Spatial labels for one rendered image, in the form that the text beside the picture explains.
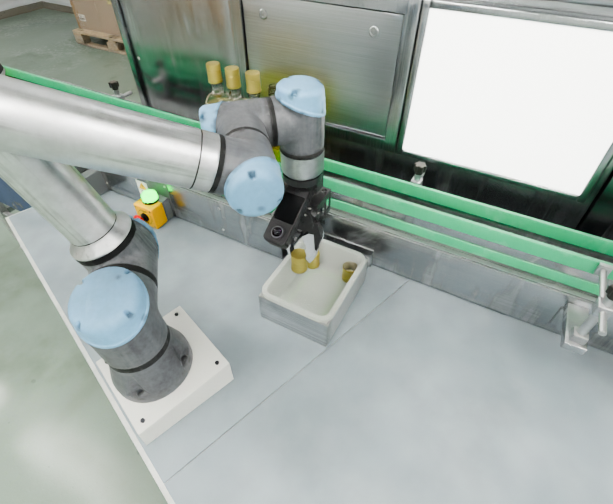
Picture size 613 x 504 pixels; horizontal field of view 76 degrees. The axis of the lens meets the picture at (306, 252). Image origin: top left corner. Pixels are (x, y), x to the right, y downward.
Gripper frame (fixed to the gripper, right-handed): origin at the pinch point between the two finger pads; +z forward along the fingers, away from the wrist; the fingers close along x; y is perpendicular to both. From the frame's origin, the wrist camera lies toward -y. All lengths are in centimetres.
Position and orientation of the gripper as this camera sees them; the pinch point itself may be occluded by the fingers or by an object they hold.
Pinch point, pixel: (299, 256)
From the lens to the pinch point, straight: 82.5
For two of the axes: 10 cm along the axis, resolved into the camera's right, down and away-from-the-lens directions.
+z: 0.1, 7.0, 7.1
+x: -8.9, -3.2, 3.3
